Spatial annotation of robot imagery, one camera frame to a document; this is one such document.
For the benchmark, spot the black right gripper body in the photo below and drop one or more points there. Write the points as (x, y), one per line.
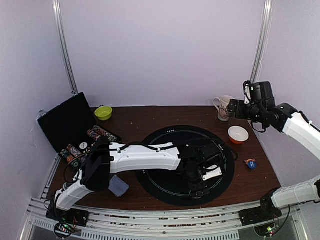
(232, 109)

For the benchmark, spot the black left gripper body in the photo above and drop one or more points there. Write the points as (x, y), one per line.
(195, 190)

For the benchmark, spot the blue small blind button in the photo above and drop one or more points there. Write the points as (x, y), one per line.
(253, 167)

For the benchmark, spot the orange big blind button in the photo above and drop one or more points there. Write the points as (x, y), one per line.
(249, 162)

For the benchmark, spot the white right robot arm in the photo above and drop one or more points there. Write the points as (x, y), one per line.
(293, 123)

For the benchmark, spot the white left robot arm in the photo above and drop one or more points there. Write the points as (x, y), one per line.
(107, 158)

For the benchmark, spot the white patterned mug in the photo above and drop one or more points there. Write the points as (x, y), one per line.
(222, 106)

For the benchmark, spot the orange white bowl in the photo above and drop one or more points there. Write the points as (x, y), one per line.
(238, 135)

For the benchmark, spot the round black poker mat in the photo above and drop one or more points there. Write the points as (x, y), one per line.
(172, 186)

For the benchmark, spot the grey folded cloth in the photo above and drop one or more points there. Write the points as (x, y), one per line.
(117, 186)

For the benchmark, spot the back row poker chips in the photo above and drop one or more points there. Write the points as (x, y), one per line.
(96, 132)

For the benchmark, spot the row poker chips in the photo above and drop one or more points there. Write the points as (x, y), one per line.
(73, 156)
(96, 132)

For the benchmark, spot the green bowl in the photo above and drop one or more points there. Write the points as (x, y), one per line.
(103, 113)

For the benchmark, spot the white round dealer chip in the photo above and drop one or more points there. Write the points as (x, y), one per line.
(83, 145)

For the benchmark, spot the front row poker chips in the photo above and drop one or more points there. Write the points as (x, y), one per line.
(73, 156)

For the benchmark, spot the black poker chip case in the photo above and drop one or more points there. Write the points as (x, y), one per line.
(68, 123)

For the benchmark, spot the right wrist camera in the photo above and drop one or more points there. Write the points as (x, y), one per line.
(257, 92)

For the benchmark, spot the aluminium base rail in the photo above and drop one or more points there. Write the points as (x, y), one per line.
(145, 218)

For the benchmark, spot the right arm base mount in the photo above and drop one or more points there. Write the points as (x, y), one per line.
(266, 220)

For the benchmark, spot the right aluminium frame post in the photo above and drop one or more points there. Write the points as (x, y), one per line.
(262, 41)

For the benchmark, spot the aluminium frame post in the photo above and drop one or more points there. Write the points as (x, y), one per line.
(63, 43)
(262, 41)

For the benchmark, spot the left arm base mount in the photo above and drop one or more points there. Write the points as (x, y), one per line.
(67, 221)

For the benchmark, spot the left aluminium frame post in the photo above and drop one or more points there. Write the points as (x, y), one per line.
(63, 43)

